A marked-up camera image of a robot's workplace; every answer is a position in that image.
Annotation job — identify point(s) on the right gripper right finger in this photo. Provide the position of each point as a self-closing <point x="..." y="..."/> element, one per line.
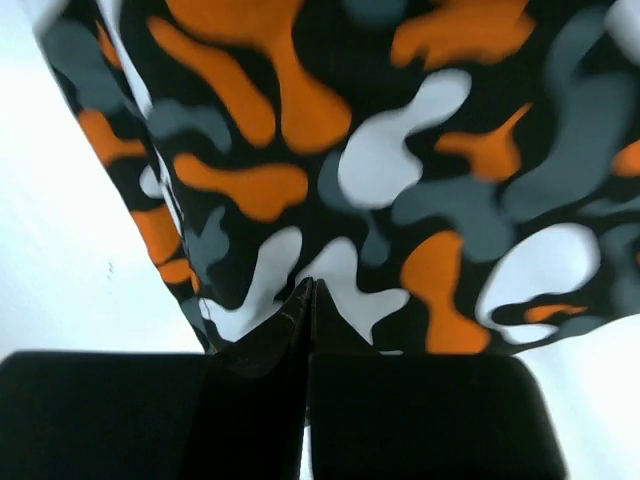
<point x="443" y="416"/>

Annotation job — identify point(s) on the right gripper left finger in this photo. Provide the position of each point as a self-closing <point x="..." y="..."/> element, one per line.
<point x="237" y="414"/>

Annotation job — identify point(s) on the camouflage orange black shorts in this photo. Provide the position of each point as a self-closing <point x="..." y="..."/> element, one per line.
<point x="462" y="175"/>

